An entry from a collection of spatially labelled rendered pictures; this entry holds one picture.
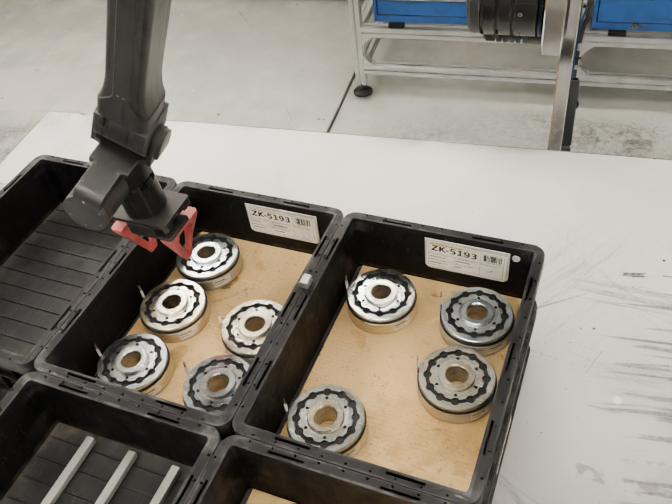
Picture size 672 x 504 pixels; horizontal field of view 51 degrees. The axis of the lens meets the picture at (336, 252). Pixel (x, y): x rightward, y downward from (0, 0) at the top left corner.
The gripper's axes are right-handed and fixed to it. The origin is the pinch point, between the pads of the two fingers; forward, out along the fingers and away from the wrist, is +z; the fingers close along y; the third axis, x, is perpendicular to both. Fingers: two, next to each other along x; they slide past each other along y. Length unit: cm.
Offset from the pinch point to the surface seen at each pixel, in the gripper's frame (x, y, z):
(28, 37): 177, -247, 97
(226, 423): -21.7, 21.8, 1.4
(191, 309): -4.0, 3.0, 8.6
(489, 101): 179, -4, 108
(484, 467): -17, 52, 3
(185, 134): 52, -40, 27
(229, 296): 2.2, 5.1, 12.3
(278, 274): 8.9, 10.4, 13.0
